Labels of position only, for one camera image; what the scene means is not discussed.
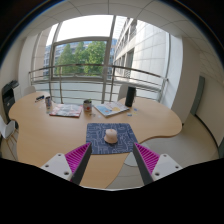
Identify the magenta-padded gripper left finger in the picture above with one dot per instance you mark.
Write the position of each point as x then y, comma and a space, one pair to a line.
56, 165

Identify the black cylindrical bottle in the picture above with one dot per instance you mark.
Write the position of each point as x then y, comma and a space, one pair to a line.
130, 96

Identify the dark stapler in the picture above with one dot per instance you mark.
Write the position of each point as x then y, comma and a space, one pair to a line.
40, 98

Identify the light blue picture book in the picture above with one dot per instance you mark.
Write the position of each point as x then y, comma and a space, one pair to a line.
111, 109

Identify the printed can with plant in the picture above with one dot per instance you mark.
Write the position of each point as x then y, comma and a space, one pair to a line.
87, 106

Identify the blue patterned mouse pad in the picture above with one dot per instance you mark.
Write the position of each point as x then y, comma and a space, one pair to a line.
96, 140

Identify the printed white and blue cup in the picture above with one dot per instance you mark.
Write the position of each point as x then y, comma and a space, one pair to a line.
48, 102

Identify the metal balcony railing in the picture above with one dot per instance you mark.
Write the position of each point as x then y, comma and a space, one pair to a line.
80, 66

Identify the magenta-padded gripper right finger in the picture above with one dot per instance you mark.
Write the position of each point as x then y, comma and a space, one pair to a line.
166, 166

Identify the white chair wooden legs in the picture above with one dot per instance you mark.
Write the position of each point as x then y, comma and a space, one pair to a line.
7, 128

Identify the beige computer mouse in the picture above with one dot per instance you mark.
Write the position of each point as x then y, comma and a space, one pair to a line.
111, 136

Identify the red and dark magazine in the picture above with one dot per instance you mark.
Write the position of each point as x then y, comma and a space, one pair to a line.
66, 110

